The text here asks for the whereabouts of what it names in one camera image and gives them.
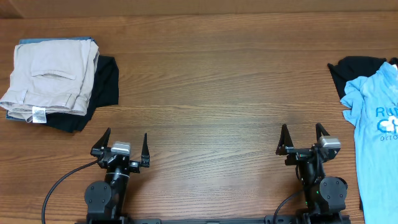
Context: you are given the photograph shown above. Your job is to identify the light blue printed t-shirt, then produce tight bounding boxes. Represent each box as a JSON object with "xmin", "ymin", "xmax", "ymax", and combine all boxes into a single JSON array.
[{"xmin": 341, "ymin": 62, "xmax": 397, "ymax": 223}]

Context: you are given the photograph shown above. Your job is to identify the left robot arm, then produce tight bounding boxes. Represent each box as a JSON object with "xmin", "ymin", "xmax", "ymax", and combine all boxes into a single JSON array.
[{"xmin": 85, "ymin": 128, "xmax": 150, "ymax": 223}]

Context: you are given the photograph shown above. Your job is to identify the folded beige trousers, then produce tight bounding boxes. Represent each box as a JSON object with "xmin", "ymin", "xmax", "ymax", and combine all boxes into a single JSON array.
[{"xmin": 0, "ymin": 39, "xmax": 100, "ymax": 124}]

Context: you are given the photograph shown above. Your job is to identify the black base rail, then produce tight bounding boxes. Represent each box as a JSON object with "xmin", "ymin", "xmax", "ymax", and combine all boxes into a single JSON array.
[{"xmin": 74, "ymin": 214, "xmax": 351, "ymax": 224}]

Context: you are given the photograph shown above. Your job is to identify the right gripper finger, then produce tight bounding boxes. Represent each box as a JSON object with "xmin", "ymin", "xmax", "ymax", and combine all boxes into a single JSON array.
[
  {"xmin": 315, "ymin": 123, "xmax": 330, "ymax": 142},
  {"xmin": 275, "ymin": 124, "xmax": 294, "ymax": 155}
]

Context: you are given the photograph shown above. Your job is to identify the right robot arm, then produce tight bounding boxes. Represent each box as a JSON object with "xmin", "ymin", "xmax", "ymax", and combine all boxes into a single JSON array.
[{"xmin": 271, "ymin": 123, "xmax": 351, "ymax": 224}]

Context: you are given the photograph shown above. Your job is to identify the black t-shirt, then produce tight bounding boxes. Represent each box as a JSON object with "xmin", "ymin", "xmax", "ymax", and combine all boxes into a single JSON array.
[{"xmin": 327, "ymin": 56, "xmax": 397, "ymax": 99}]

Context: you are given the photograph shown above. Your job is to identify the folded black garment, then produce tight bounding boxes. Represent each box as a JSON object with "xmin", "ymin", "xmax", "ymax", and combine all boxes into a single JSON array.
[{"xmin": 45, "ymin": 55, "xmax": 119, "ymax": 133}]

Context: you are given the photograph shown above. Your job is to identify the folded blue denim garment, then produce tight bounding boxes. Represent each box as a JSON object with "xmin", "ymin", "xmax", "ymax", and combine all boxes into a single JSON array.
[{"xmin": 5, "ymin": 36, "xmax": 97, "ymax": 122}]

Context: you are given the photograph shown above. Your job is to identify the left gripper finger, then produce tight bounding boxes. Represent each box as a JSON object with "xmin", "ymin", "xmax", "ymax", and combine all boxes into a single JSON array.
[
  {"xmin": 141, "ymin": 133, "xmax": 150, "ymax": 161},
  {"xmin": 92, "ymin": 128, "xmax": 111, "ymax": 149}
]

